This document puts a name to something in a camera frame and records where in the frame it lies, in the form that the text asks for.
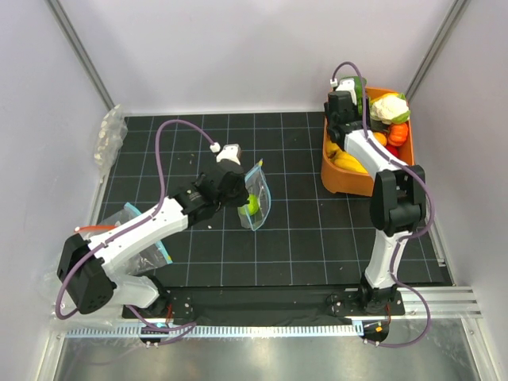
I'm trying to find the green lime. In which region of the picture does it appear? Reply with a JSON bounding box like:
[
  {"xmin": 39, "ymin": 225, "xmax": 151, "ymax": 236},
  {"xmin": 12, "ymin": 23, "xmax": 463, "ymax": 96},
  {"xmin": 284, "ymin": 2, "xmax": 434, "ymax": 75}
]
[{"xmin": 238, "ymin": 194, "xmax": 260, "ymax": 216}]

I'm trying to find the clear zip bag blue zipper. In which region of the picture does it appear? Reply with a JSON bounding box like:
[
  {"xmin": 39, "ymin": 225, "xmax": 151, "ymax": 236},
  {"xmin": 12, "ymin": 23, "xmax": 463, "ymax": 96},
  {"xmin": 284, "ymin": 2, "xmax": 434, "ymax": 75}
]
[{"xmin": 237, "ymin": 161, "xmax": 271, "ymax": 231}]

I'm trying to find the orange mango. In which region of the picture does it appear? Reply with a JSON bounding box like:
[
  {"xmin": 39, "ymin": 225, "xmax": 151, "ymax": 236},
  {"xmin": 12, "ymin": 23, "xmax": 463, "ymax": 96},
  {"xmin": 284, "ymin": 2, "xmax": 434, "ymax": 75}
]
[{"xmin": 373, "ymin": 132, "xmax": 387, "ymax": 147}]

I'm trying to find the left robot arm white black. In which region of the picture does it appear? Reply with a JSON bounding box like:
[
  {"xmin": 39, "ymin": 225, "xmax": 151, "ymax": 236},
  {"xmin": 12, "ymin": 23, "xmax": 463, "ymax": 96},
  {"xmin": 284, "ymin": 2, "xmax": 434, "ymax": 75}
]
[{"xmin": 55, "ymin": 159, "xmax": 248, "ymax": 320}]

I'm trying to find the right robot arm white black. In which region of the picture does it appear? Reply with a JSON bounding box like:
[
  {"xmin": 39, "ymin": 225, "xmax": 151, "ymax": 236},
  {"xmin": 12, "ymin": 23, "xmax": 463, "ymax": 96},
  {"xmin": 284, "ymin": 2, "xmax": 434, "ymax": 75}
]
[{"xmin": 324, "ymin": 90, "xmax": 426, "ymax": 314}]

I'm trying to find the spare zip bag blue zipper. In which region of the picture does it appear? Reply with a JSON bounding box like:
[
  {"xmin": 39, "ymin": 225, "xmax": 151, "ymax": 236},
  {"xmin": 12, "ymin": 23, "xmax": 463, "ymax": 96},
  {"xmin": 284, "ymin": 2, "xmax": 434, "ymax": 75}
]
[{"xmin": 98, "ymin": 202, "xmax": 172, "ymax": 275}]

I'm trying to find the pile of clear zip bags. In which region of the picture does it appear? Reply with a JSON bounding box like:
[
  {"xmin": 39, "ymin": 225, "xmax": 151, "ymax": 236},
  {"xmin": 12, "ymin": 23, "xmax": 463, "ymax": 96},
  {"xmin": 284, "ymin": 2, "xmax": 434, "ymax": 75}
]
[{"xmin": 39, "ymin": 224, "xmax": 132, "ymax": 330}]

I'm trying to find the bag of white pieces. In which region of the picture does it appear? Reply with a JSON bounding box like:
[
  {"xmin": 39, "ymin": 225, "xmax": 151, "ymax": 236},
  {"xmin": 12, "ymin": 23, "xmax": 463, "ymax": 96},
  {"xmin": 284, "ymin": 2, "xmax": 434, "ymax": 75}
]
[{"xmin": 93, "ymin": 104, "xmax": 128, "ymax": 182}]

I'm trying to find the green bell pepper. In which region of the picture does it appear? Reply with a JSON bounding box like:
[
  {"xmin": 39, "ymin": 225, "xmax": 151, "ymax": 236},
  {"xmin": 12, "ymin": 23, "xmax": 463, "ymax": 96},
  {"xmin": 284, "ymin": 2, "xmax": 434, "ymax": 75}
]
[{"xmin": 343, "ymin": 76, "xmax": 367, "ymax": 114}]

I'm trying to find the yellow star fruit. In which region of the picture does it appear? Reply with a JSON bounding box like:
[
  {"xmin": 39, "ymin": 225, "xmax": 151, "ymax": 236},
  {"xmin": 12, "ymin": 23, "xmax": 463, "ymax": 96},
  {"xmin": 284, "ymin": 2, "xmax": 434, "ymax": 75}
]
[{"xmin": 325, "ymin": 141, "xmax": 368, "ymax": 174}]

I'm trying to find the white cauliflower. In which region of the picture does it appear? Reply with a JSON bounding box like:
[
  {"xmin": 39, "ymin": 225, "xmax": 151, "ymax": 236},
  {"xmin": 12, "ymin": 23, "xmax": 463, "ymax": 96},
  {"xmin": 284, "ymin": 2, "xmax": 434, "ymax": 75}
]
[{"xmin": 370, "ymin": 93, "xmax": 410, "ymax": 125}]

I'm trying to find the black gridded mat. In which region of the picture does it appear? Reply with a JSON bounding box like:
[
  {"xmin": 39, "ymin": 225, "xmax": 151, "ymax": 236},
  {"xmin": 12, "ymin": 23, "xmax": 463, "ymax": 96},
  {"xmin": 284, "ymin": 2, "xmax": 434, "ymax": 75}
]
[{"xmin": 94, "ymin": 111, "xmax": 453, "ymax": 287}]

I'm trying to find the small orange pumpkin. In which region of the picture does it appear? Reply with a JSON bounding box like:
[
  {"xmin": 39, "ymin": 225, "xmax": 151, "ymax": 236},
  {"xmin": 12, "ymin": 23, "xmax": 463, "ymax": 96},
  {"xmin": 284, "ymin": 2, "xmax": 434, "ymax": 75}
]
[{"xmin": 387, "ymin": 123, "xmax": 409, "ymax": 147}]

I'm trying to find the red apple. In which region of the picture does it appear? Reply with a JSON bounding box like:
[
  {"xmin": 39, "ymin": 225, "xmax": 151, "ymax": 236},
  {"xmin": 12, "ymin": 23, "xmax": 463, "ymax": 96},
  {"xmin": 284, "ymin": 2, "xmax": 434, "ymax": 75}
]
[{"xmin": 385, "ymin": 144, "xmax": 400, "ymax": 158}]

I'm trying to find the orange plastic basket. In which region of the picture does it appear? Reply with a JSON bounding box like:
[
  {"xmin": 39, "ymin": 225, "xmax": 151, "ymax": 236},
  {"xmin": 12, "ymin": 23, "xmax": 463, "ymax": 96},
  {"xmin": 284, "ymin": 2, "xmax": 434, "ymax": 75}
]
[{"xmin": 320, "ymin": 86, "xmax": 416, "ymax": 198}]

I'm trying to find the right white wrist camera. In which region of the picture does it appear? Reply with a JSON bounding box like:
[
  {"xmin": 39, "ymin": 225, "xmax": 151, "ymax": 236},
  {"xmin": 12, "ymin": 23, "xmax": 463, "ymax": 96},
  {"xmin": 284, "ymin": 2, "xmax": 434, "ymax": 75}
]
[{"xmin": 330, "ymin": 78, "xmax": 357, "ymax": 104}]

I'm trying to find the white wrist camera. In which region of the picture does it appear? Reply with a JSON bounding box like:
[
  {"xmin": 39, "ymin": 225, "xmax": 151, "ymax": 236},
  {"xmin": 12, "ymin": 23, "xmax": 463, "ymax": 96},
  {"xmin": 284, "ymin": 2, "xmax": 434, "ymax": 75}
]
[
  {"xmin": 330, "ymin": 78, "xmax": 357, "ymax": 104},
  {"xmin": 210, "ymin": 142, "xmax": 241, "ymax": 165}
]

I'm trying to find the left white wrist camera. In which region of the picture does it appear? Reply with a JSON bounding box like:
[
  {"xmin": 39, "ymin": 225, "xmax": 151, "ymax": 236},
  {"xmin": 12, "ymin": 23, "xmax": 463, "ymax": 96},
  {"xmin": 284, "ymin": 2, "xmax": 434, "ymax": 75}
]
[{"xmin": 210, "ymin": 142, "xmax": 241, "ymax": 165}]

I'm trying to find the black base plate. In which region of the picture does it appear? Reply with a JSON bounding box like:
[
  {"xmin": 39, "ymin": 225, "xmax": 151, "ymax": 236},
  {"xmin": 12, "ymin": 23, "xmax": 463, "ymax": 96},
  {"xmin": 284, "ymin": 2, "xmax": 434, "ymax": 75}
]
[{"xmin": 139, "ymin": 285, "xmax": 405, "ymax": 325}]

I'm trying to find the slotted cable duct rail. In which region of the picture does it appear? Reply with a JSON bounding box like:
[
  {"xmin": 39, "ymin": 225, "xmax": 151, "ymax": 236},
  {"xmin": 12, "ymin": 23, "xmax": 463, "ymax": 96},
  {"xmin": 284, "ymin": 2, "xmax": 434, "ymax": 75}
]
[{"xmin": 66, "ymin": 321, "xmax": 364, "ymax": 339}]

